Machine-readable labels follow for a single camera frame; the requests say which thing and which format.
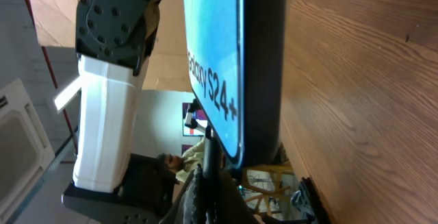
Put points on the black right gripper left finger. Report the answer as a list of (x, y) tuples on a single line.
[(190, 206)]

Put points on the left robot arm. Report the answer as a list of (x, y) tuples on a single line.
[(113, 42)]

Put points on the seated person in background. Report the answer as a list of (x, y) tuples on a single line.
[(184, 165)]

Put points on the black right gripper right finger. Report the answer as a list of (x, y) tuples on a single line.
[(230, 206)]

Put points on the wooden background chair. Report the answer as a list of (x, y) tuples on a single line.
[(262, 187)]

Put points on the white background equipment box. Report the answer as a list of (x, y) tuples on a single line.
[(26, 152)]

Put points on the blue Galaxy smartphone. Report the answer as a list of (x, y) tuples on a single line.
[(235, 59)]

